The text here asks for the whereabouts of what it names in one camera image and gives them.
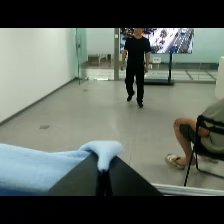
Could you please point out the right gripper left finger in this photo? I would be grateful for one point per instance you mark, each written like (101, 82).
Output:
(80, 181)

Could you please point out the silver frame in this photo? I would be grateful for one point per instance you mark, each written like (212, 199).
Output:
(190, 190)

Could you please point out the light blue garment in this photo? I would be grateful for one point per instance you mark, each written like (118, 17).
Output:
(40, 166)

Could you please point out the person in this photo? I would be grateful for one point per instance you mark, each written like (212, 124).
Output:
(135, 63)
(213, 133)

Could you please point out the black chair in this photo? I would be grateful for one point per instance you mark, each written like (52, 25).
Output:
(200, 146)

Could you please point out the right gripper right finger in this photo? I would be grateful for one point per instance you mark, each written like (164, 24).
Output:
(128, 183)

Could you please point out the screen on black stand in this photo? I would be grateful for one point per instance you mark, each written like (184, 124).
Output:
(173, 40)

